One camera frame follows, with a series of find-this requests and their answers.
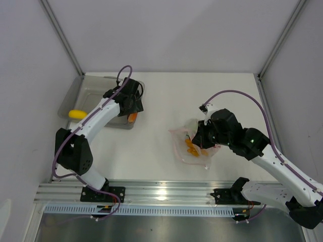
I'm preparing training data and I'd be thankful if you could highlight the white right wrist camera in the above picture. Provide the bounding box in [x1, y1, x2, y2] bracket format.
[199, 103, 218, 122]

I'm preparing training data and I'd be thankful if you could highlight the red grapefruit wedge toy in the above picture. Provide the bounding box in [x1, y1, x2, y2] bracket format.
[128, 113, 138, 123]

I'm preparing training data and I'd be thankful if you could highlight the grey translucent plastic tray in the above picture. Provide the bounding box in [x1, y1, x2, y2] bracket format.
[58, 75, 146, 131]

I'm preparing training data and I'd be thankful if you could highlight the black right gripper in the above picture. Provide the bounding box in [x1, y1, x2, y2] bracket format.
[192, 119, 232, 150]

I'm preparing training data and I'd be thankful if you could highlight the yellow lemon toy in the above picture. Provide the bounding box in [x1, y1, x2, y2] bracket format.
[68, 109, 87, 119]

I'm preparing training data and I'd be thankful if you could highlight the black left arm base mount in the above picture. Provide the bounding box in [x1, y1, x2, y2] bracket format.
[80, 187, 126, 203]

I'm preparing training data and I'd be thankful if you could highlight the clear pink zip top bag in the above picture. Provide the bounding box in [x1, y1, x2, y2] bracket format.
[169, 119, 221, 170]

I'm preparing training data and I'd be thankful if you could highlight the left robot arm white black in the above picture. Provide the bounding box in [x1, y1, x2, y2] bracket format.
[53, 78, 144, 202]

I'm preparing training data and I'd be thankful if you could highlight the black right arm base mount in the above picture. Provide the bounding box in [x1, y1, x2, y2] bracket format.
[210, 188, 261, 205]

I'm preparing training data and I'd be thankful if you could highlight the right aluminium frame post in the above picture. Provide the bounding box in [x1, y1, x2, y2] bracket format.
[257, 0, 309, 81]

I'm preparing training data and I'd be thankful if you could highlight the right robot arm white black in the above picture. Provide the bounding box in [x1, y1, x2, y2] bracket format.
[192, 104, 322, 229]

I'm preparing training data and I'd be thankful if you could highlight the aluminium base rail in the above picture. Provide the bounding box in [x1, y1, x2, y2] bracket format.
[34, 179, 233, 207]

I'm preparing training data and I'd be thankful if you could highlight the left aluminium frame post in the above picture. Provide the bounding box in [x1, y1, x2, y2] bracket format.
[38, 0, 84, 76]

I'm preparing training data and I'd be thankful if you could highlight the grey slotted cable duct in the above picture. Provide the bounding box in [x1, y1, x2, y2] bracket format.
[44, 204, 235, 217]

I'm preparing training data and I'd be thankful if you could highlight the orange ginger root toy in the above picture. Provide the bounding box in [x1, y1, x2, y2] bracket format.
[185, 139, 208, 157]

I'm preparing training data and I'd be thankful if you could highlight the aluminium frame post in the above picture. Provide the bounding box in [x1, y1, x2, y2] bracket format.
[257, 0, 309, 81]
[38, 0, 84, 76]

